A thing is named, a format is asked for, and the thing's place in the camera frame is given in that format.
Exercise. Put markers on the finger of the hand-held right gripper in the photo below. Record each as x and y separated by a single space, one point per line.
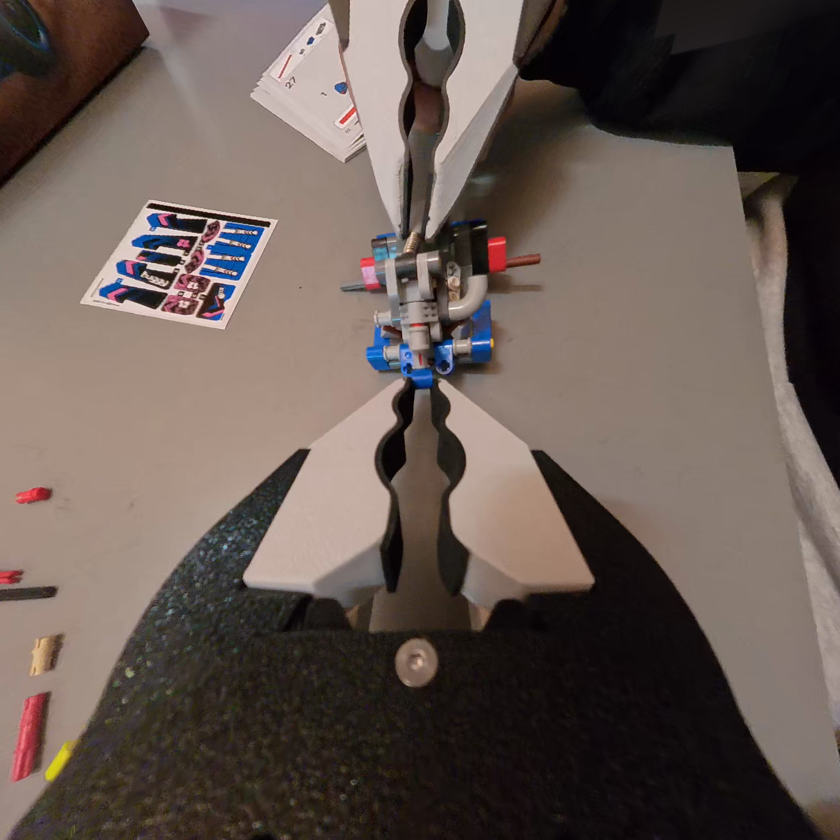
374 98
485 98

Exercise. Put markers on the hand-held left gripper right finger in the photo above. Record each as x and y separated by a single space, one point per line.
518 525

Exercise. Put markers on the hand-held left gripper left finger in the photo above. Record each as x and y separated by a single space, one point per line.
315 525

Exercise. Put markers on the grey and blue lego chassis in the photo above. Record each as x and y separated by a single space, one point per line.
426 289

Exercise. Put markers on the open lego instruction booklet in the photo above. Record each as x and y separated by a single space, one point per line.
302 98

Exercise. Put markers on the lego sticker sheet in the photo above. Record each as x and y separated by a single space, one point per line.
177 262

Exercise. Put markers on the short red lego pin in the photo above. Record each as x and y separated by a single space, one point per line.
33 495

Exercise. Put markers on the black lego axle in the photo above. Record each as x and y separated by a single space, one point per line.
29 593

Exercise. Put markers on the tan lego pin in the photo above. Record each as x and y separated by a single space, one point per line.
46 655

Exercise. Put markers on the long red lego pin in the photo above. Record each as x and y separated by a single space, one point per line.
10 577

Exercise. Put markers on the yellow lego beam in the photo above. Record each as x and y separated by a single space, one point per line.
60 761

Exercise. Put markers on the person's right hand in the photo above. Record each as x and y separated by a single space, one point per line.
430 118

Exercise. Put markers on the black cardboard box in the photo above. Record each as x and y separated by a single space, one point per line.
59 72

